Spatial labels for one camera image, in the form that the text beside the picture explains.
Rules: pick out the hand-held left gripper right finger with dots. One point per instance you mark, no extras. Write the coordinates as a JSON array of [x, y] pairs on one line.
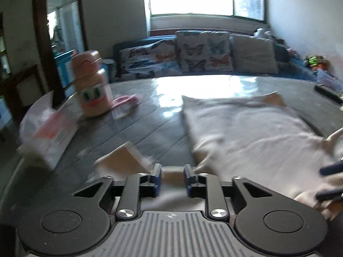
[[188, 180]]

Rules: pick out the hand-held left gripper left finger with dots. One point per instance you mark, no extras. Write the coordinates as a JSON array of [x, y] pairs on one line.
[[158, 180]]

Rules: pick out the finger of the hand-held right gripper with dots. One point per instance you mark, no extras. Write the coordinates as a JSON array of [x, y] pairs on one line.
[[330, 194], [332, 169]]

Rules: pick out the cream garment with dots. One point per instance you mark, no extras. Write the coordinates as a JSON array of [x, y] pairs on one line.
[[249, 139]]

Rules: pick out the black remote control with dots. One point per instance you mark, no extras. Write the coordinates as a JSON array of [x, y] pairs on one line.
[[326, 93]]

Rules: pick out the dark blue sofa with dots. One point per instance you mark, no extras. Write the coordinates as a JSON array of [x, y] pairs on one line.
[[294, 68]]

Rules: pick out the green plush toy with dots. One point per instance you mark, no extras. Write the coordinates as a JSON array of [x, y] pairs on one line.
[[316, 62]]

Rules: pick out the pink cartoon face bottle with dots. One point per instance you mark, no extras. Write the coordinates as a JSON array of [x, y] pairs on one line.
[[92, 91]]

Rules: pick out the white pink tissue pack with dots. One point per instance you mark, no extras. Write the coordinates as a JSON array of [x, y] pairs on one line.
[[51, 136]]

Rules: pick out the long butterfly print cushion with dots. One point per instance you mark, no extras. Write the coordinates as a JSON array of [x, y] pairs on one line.
[[150, 60]]

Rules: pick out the grey pillow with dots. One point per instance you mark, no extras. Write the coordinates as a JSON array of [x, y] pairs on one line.
[[253, 55]]

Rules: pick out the white plush toy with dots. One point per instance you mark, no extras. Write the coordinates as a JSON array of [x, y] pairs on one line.
[[260, 33]]

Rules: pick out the dark wooden cabinet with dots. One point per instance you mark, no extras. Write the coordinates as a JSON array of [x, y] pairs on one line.
[[24, 85]]

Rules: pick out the dark wooden door frame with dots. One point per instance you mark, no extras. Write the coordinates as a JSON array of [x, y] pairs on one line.
[[40, 32]]

